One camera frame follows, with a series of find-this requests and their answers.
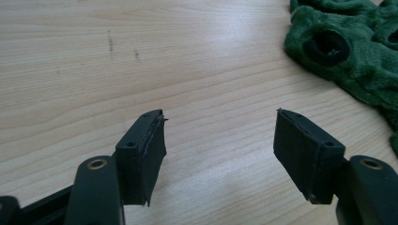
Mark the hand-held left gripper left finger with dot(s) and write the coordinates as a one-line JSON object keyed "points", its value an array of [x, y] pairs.
{"points": [[140, 156]]}

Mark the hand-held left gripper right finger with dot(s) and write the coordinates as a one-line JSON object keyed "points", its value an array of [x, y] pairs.
{"points": [[305, 153]]}

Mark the green plush garment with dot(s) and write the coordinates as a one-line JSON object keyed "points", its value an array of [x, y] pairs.
{"points": [[359, 56]]}

